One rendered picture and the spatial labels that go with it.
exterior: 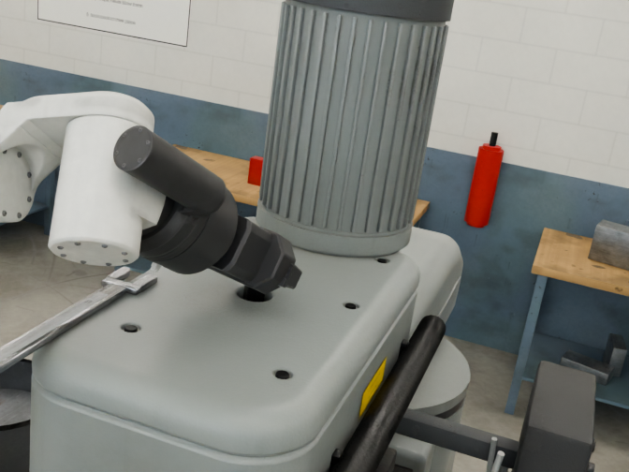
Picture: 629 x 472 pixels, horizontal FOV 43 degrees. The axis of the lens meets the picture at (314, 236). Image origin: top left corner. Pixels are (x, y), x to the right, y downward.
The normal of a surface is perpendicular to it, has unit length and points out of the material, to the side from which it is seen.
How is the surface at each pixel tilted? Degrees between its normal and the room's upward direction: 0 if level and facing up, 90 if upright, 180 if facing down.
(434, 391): 0
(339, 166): 90
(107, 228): 54
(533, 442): 90
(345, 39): 90
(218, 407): 27
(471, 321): 90
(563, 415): 0
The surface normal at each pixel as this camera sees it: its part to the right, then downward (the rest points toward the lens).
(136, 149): -0.45, -0.31
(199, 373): 0.14, -0.94
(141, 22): -0.33, 0.27
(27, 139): 0.66, 0.65
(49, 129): -0.04, 0.94
